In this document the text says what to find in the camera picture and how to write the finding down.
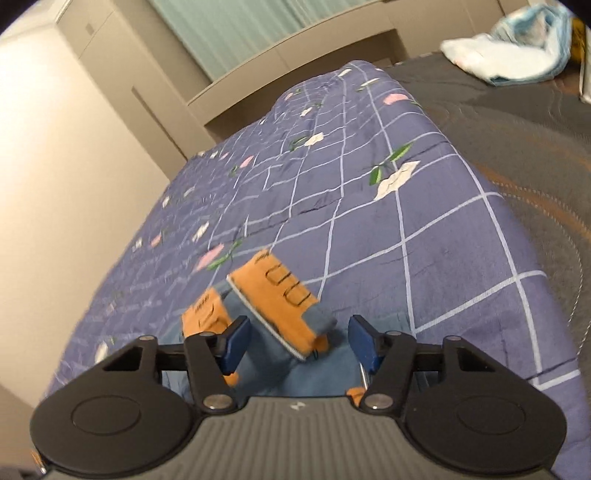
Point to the blue plaid floral quilt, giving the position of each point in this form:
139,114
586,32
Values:
351,194

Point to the teal curtain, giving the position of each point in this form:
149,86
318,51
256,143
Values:
240,32

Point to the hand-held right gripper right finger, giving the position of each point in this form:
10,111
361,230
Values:
363,342

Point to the blue pants with orange print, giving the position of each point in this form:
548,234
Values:
277,300

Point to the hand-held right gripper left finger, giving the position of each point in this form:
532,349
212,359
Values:
236,342

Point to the beige wardrobe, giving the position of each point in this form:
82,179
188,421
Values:
124,78

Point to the grey quilted bedspread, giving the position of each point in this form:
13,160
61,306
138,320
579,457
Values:
526,147

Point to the light blue white blanket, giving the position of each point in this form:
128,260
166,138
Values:
508,50

